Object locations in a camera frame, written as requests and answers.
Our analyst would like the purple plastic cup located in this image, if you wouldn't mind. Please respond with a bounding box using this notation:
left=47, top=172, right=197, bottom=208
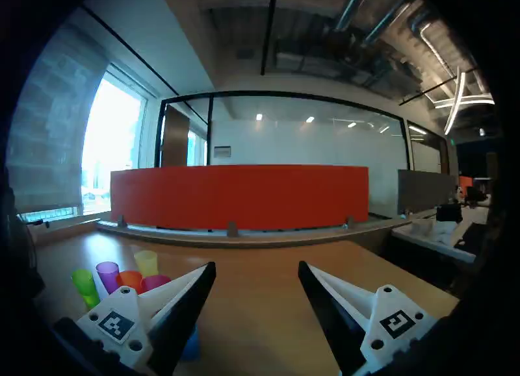
left=96, top=261, right=120, bottom=295

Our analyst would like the green plastic cup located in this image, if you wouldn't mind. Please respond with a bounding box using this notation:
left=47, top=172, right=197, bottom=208
left=71, top=269, right=101, bottom=310

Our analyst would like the pink plastic cup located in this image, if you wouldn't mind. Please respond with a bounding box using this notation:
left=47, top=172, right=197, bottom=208
left=140, top=275, right=172, bottom=294

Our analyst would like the yellow plastic cup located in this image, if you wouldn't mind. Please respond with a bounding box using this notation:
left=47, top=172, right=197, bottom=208
left=134, top=250, right=159, bottom=278

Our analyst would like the orange plastic cup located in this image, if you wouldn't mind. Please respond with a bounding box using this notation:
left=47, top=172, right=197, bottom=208
left=116, top=270, right=144, bottom=295

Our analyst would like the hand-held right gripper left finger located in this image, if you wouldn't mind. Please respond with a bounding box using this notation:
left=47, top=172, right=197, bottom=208
left=75, top=261, right=217, bottom=376

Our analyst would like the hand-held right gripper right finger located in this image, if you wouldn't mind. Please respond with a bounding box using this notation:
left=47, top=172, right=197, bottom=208
left=297, top=260, right=438, bottom=376

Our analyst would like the grey desk screen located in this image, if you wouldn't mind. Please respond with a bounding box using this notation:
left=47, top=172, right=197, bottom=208
left=396, top=169, right=458, bottom=214

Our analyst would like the blue plastic cup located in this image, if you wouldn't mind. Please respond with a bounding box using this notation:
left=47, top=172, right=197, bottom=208
left=179, top=323, right=201, bottom=362

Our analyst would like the red desk screen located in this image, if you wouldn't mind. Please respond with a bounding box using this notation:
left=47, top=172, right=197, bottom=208
left=97, top=164, right=411, bottom=240

